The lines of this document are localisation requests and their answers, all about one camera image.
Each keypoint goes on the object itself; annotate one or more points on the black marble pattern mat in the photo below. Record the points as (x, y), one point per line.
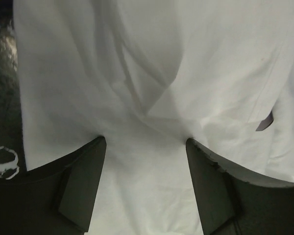
(12, 160)

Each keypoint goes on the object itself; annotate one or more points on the white printed t shirt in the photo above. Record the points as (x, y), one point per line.
(147, 75)

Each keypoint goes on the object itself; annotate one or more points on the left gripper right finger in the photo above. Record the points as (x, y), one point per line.
(233, 200)

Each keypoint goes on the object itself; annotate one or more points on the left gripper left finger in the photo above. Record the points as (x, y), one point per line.
(55, 199)

